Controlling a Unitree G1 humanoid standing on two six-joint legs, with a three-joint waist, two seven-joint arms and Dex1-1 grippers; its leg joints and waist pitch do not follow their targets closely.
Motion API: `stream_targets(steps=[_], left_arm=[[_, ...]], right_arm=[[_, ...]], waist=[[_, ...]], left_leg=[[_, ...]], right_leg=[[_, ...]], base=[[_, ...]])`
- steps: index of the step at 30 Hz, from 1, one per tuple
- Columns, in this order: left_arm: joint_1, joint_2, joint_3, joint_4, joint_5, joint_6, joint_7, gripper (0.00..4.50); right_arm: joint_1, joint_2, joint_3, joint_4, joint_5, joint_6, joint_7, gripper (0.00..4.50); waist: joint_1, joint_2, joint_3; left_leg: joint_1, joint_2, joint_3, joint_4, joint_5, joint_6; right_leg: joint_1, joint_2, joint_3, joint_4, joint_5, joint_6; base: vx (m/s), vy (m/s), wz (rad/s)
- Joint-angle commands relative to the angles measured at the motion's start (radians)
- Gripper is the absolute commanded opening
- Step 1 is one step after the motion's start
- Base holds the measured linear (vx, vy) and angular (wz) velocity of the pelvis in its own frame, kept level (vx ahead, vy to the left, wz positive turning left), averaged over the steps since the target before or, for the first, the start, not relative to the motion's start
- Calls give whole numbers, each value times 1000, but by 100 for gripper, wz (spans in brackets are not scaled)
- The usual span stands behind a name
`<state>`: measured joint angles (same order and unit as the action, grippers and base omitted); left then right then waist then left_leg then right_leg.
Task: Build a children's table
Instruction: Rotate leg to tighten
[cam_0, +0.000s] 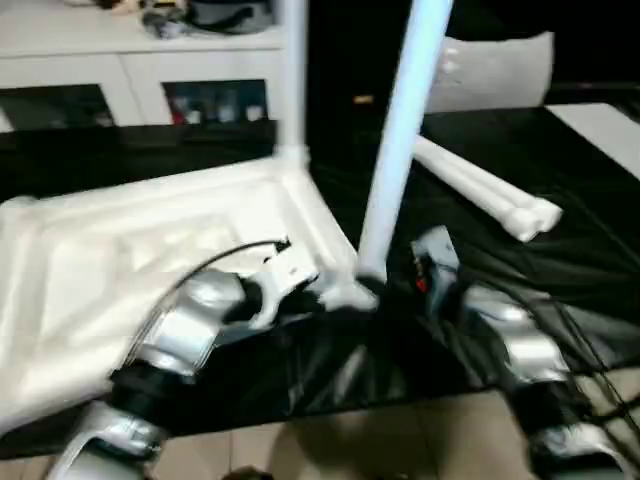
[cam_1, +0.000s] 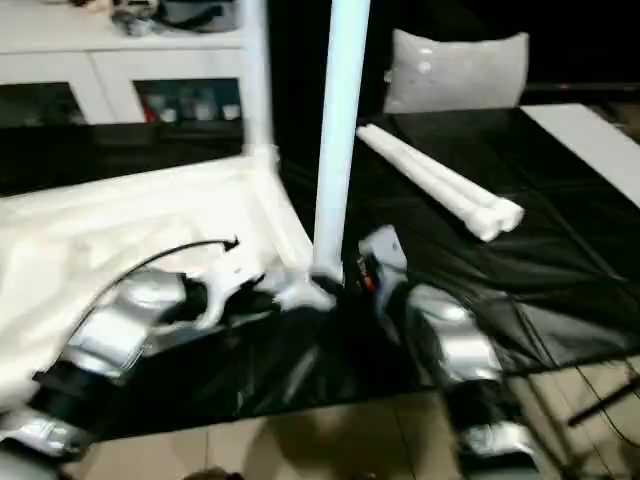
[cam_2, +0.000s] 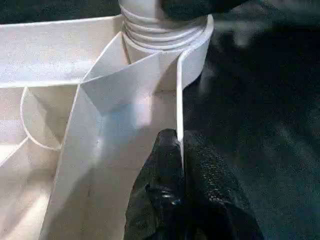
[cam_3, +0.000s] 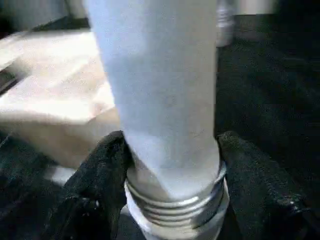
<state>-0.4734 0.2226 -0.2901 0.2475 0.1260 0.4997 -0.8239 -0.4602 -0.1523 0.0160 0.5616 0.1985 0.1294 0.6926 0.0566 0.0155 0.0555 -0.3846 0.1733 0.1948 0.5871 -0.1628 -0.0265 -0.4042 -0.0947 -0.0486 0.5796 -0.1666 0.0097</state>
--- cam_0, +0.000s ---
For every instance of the dark grey helmet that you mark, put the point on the dark grey helmet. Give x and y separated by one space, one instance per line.
235 12

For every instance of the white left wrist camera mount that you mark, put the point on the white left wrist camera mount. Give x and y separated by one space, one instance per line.
285 275

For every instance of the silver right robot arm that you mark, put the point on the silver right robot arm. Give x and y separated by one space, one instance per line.
520 350

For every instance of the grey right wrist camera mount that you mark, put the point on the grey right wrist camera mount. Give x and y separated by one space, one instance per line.
435 260

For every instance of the dark clutter pile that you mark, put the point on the dark clutter pile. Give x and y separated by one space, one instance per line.
165 20

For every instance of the white cabinet with glass doors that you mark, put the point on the white cabinet with glass doors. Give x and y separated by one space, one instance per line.
100 60

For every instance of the black cabinet with gold label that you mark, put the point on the black cabinet with gold label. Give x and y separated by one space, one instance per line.
350 60

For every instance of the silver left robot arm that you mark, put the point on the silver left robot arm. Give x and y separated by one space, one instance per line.
170 340

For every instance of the white plastic table leg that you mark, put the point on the white plastic table leg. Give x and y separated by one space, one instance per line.
470 190
292 70
500 188
405 120

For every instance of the white plastic table top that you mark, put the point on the white plastic table top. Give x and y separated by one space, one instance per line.
110 250

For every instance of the black work mat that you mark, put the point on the black work mat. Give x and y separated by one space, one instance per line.
560 260

